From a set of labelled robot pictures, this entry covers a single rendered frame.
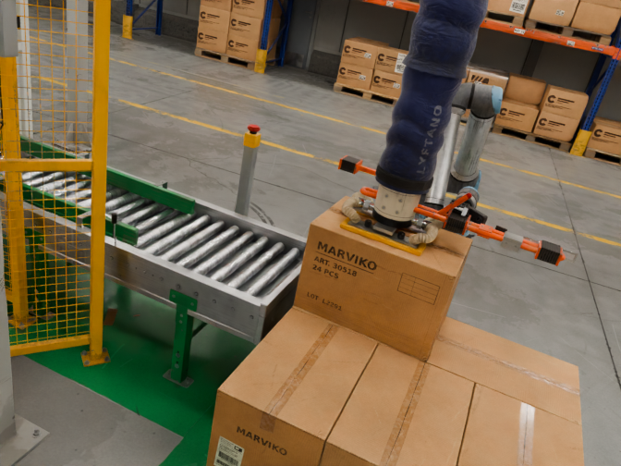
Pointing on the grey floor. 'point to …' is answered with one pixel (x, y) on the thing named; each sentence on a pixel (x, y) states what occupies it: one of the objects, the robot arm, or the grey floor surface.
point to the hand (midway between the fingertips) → (461, 222)
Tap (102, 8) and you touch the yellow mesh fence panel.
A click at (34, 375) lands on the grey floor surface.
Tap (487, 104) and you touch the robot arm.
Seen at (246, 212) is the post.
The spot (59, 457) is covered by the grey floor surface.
